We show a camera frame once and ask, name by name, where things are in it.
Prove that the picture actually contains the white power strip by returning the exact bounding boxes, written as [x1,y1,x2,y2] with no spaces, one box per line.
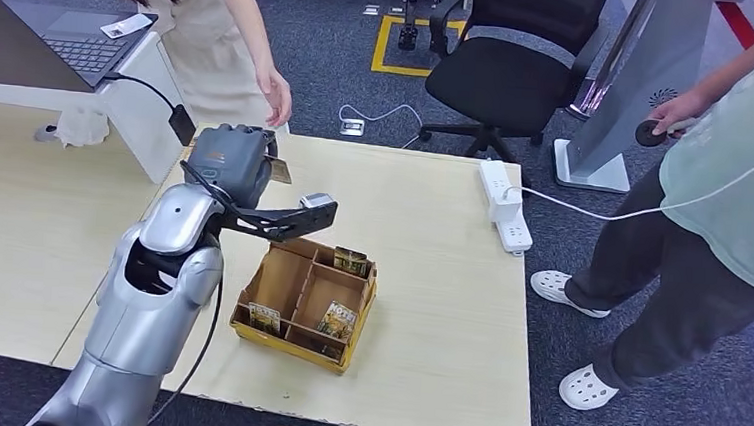
[473,158,541,258]

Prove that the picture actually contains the black round controller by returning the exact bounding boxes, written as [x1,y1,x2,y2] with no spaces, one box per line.
[633,118,669,149]

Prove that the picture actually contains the white plug charger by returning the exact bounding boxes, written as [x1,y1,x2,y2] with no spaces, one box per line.
[488,183,525,226]

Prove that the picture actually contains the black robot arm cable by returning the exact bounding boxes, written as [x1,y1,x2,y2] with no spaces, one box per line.
[146,158,269,426]

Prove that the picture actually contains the white clog shoe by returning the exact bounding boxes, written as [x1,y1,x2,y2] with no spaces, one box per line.
[557,361,623,414]
[528,269,615,321]

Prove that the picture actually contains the room key card HOTEL print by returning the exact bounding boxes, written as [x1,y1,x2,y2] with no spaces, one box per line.
[314,300,360,344]

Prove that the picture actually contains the white floor cable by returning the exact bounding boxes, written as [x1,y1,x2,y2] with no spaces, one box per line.
[336,99,426,152]

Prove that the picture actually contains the person's left hand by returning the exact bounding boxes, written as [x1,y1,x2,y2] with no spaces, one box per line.
[253,63,297,131]

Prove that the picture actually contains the brown room key card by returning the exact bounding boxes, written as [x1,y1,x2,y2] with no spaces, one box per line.
[268,157,294,186]

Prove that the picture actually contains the black office chair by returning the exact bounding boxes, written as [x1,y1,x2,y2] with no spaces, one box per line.
[416,0,612,171]

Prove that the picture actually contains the white crumpled tissue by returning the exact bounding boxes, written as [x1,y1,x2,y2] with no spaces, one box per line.
[54,107,112,151]

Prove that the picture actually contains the wooden organizer box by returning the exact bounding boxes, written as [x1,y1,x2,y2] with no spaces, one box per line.
[226,231,382,378]

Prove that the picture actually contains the black laptop power cable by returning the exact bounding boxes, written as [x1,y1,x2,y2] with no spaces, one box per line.
[99,73,202,149]

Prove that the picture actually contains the person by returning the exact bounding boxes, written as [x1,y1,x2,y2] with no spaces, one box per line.
[0,0,302,134]
[522,0,754,424]

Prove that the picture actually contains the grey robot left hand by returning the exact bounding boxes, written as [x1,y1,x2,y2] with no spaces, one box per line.
[180,120,282,212]

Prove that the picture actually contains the white controller cable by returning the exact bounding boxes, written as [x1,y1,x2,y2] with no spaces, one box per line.
[501,104,754,232]

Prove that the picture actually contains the yellow floor tape square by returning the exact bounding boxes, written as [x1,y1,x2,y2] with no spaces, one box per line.
[371,14,468,81]

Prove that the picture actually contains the dark grey laptop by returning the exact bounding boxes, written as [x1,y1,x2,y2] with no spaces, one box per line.
[0,0,160,99]

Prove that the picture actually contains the silver kiosk stand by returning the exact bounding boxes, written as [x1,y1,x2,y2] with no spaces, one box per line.
[551,0,732,201]

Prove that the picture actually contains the white ID card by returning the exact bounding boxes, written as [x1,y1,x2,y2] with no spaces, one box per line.
[100,9,155,42]

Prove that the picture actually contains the green gold room key card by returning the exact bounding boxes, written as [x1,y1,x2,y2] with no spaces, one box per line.
[331,246,371,280]

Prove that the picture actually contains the white raised desk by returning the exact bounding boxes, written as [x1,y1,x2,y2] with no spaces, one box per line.
[0,20,205,189]

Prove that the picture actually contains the person's right hand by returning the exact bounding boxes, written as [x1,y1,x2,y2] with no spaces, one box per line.
[647,84,715,142]

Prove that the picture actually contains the black robot legs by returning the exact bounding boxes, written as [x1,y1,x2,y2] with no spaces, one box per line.
[397,0,454,55]

